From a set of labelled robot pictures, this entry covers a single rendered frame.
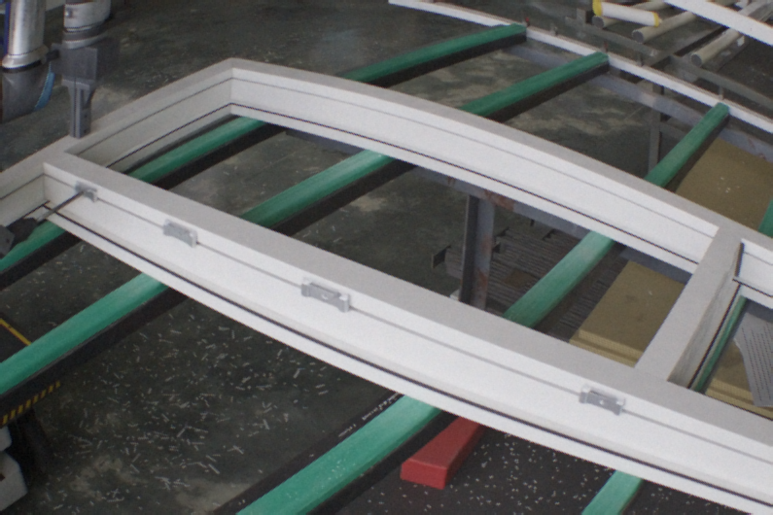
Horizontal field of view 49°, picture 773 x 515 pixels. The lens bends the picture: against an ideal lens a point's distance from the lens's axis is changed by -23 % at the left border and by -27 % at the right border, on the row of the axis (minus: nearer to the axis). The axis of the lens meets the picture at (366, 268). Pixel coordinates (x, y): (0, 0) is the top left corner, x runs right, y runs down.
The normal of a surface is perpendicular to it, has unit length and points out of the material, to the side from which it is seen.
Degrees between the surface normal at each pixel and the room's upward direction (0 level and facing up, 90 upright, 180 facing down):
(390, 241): 0
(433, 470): 90
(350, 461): 0
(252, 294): 90
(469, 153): 90
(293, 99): 90
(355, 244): 0
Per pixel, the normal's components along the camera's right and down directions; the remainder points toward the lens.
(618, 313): 0.04, -0.87
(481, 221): -0.58, 0.38
